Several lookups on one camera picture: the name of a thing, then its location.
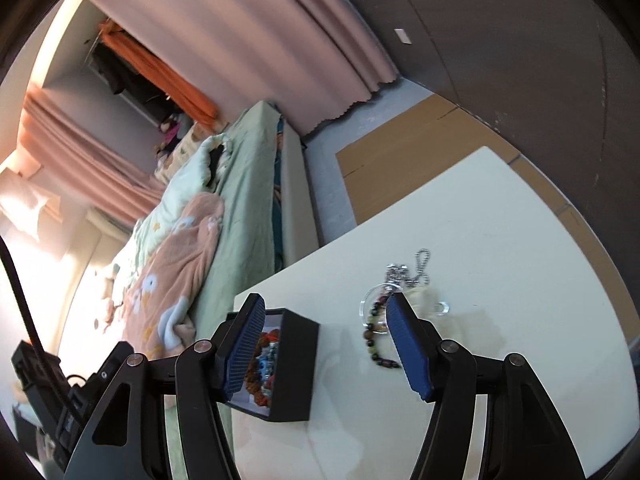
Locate black jewelry box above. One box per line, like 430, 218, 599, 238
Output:
227, 308, 320, 422

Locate silver ball chain charm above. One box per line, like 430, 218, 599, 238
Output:
385, 248, 431, 289

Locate cream cloth pouch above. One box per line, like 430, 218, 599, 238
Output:
402, 286, 437, 318

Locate pink floral blanket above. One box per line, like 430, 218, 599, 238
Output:
102, 192, 224, 360

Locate green bed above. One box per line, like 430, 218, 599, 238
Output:
106, 100, 321, 361

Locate light green pillow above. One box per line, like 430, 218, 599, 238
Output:
132, 133, 232, 260

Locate flat brown cardboard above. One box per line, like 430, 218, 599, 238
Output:
336, 94, 639, 344

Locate orange hanging clothes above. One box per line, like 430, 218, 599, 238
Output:
100, 18, 218, 130

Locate pink window curtain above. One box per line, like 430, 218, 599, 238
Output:
17, 84, 165, 226

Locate dark wooden wardrobe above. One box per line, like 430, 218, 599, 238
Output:
309, 0, 640, 241

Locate white wall switch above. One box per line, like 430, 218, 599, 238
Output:
394, 28, 412, 44

